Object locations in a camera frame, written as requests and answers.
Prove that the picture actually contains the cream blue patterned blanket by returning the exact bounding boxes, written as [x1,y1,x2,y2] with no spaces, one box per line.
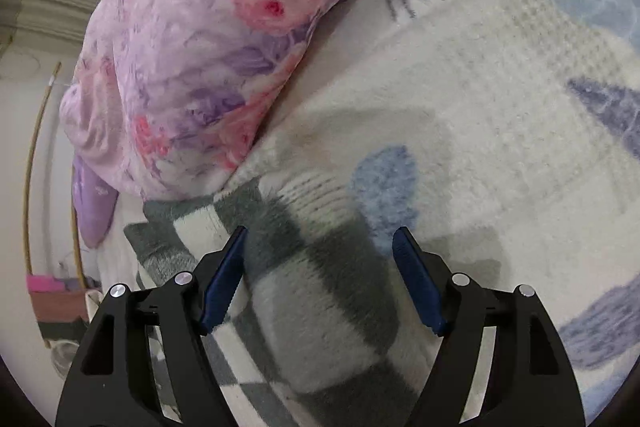
[235,0,640,427]

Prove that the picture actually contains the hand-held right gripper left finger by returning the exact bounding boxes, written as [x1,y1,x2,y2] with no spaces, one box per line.
[54,225,249,427]

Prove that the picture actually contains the pink box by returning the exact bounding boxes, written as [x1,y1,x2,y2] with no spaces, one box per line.
[27,274,66,294]

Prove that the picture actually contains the pink floral pillow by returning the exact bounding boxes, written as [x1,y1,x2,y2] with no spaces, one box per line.
[59,0,431,200]

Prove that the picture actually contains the purple pillow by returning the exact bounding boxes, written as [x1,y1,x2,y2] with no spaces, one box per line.
[71,156,121,249]

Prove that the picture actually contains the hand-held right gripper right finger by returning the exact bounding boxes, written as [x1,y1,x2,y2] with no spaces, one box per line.
[391,226,587,427]

